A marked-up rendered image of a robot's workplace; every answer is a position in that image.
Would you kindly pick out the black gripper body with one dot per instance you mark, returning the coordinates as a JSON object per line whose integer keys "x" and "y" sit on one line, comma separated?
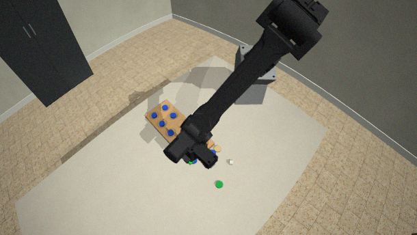
{"x": 187, "y": 159}

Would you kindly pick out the green disc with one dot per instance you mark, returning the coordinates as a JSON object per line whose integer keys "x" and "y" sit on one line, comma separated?
{"x": 219, "y": 184}

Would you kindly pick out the tan tray with round pockets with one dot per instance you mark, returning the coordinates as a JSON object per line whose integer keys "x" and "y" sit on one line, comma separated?
{"x": 170, "y": 124}

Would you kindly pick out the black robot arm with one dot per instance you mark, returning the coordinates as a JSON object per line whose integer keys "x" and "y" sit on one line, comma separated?
{"x": 297, "y": 20}

